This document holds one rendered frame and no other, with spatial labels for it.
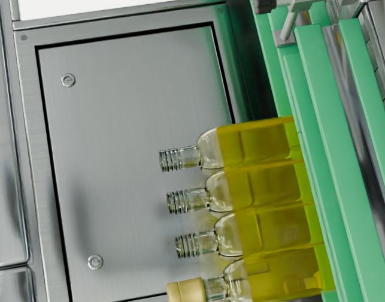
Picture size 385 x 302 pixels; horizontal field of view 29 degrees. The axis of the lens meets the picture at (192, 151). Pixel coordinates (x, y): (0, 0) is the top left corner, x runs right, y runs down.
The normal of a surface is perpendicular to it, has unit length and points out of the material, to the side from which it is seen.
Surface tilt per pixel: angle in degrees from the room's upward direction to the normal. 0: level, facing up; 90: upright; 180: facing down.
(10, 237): 90
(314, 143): 90
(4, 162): 90
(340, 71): 90
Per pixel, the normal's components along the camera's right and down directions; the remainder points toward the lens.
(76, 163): 0.07, -0.33
